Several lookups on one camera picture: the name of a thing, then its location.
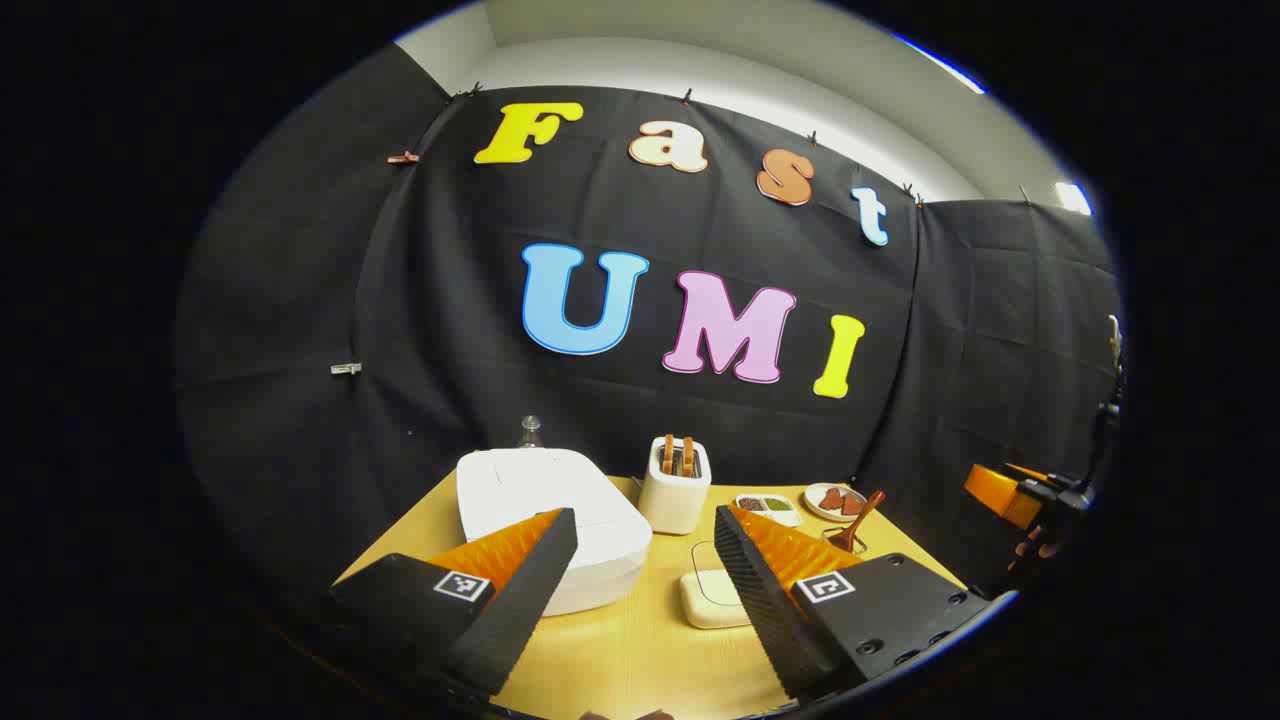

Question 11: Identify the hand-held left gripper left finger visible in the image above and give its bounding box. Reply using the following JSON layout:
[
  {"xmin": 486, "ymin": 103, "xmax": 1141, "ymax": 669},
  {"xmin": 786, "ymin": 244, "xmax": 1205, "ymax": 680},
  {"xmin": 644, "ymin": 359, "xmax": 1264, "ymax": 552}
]
[{"xmin": 330, "ymin": 508, "xmax": 579, "ymax": 698}]

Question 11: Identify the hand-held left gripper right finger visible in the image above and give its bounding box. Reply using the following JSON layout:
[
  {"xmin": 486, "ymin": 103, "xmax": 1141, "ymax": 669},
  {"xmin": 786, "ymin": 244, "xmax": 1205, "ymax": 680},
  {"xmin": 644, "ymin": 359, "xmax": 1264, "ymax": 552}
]
[{"xmin": 714, "ymin": 504, "xmax": 991, "ymax": 701}]

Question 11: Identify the white rice cooker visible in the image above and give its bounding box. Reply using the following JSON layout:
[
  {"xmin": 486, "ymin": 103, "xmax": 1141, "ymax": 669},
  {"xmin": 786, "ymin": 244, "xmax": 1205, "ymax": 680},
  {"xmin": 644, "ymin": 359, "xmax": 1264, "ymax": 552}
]
[{"xmin": 456, "ymin": 447, "xmax": 653, "ymax": 617}]

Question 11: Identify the brown wooden spoon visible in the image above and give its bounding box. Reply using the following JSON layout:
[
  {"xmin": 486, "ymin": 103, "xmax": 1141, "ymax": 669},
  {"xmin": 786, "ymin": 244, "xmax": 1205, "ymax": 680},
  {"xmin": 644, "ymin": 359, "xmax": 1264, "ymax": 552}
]
[{"xmin": 828, "ymin": 490, "xmax": 887, "ymax": 553}]

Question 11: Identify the white divided grain dish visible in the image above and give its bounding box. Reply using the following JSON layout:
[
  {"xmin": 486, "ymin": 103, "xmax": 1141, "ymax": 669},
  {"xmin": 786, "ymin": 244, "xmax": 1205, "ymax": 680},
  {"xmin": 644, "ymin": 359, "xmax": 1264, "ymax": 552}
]
[{"xmin": 735, "ymin": 493, "xmax": 803, "ymax": 528}]

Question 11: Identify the white round plate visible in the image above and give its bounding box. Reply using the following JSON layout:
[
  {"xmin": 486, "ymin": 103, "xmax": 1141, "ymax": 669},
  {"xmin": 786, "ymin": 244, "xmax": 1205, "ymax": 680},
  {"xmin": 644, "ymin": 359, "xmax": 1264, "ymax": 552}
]
[{"xmin": 803, "ymin": 483, "xmax": 867, "ymax": 522}]

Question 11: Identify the white toaster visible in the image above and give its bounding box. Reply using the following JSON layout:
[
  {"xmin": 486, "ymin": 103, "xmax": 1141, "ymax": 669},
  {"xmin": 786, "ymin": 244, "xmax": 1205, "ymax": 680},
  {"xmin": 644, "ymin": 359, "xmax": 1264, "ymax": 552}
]
[{"xmin": 637, "ymin": 436, "xmax": 713, "ymax": 535}]

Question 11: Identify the black backdrop cloth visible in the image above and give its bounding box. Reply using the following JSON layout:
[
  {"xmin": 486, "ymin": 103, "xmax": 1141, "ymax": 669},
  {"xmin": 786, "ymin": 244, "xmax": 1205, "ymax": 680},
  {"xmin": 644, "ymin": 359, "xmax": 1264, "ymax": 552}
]
[{"xmin": 175, "ymin": 45, "xmax": 1126, "ymax": 641}]

